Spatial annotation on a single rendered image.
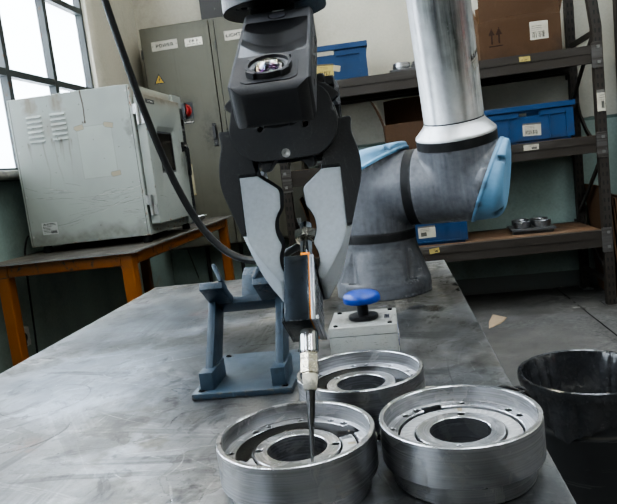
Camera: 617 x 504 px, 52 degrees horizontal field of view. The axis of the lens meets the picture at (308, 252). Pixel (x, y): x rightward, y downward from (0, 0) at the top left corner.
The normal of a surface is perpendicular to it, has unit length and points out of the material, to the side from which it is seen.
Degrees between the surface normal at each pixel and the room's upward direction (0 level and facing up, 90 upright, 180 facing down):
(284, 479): 90
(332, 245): 90
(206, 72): 90
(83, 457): 0
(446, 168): 102
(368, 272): 73
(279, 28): 32
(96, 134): 90
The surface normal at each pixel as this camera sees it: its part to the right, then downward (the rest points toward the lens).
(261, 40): -0.15, -0.76
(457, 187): -0.38, 0.36
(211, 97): -0.13, 0.14
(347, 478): 0.58, 0.04
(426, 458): -0.57, 0.18
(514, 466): 0.38, 0.07
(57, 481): -0.11, -0.99
